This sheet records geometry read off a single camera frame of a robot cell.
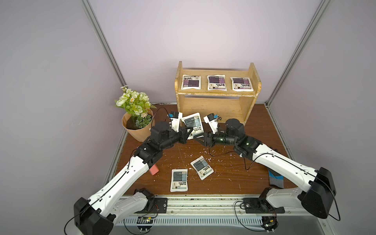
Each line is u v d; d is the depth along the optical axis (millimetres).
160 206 733
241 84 688
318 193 379
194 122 699
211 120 632
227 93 669
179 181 805
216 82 699
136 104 831
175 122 620
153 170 833
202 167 852
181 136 613
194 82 711
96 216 371
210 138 609
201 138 669
